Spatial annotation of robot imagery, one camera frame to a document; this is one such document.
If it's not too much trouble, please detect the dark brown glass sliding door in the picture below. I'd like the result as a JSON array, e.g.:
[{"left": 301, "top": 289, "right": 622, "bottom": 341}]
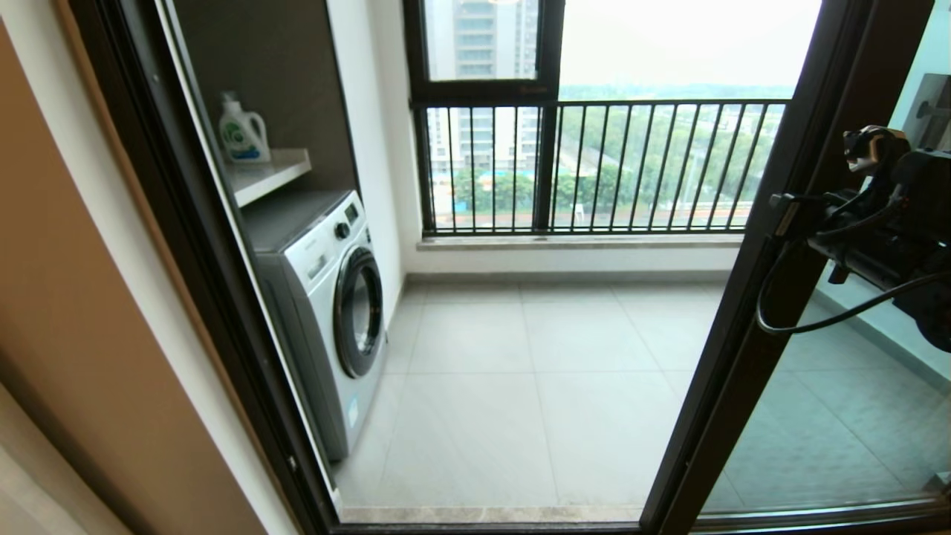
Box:
[{"left": 640, "top": 0, "right": 951, "bottom": 535}]

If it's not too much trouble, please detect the black balcony railing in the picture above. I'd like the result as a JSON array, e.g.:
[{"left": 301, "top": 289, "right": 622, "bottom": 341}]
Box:
[{"left": 412, "top": 99, "right": 790, "bottom": 237}]

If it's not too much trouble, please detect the grey stone window sill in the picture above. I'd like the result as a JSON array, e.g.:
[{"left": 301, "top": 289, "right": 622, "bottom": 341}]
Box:
[{"left": 416, "top": 233, "right": 744, "bottom": 252}]

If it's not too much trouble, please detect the white front-load washing machine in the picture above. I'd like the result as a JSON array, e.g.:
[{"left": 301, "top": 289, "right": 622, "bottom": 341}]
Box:
[{"left": 239, "top": 189, "right": 389, "bottom": 463}]

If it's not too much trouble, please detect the white shelf board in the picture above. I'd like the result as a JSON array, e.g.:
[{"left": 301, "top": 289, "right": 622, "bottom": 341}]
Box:
[{"left": 227, "top": 149, "right": 313, "bottom": 209}]

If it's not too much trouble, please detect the dark brown cabinet niche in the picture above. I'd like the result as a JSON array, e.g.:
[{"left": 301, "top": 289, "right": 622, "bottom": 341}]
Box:
[{"left": 160, "top": 0, "right": 359, "bottom": 224}]

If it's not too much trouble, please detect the white detergent bottle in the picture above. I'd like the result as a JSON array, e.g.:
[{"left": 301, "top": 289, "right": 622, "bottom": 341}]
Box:
[{"left": 218, "top": 93, "right": 271, "bottom": 164}]

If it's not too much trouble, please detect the white curtain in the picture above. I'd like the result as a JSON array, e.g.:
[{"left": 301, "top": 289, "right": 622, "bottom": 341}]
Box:
[{"left": 0, "top": 386, "right": 129, "bottom": 535}]

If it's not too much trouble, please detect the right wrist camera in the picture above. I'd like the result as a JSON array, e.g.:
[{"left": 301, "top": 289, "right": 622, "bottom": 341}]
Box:
[{"left": 843, "top": 126, "right": 911, "bottom": 175}]

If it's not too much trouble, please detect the dark balcony window frame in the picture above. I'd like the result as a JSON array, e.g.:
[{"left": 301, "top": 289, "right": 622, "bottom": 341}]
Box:
[{"left": 401, "top": 0, "right": 565, "bottom": 237}]

